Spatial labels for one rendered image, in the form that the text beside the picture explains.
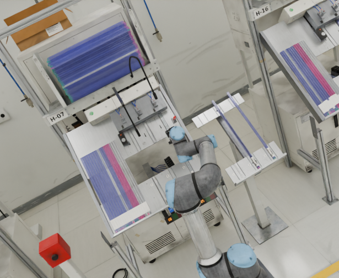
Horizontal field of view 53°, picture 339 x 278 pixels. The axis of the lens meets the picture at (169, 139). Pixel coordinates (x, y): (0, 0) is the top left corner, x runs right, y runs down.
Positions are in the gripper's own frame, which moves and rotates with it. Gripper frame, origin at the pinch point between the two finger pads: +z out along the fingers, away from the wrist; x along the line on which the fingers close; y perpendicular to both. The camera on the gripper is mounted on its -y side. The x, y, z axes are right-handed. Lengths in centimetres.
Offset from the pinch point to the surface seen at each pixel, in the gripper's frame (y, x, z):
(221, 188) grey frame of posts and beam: -39.0, -11.1, -0.4
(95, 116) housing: 37, 36, 0
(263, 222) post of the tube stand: -81, -32, 38
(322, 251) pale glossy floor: -107, -51, 10
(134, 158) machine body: 6, 29, 68
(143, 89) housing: 37.5, 1.8, 0.6
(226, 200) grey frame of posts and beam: -48.3, -11.4, 5.7
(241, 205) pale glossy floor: -69, -29, 68
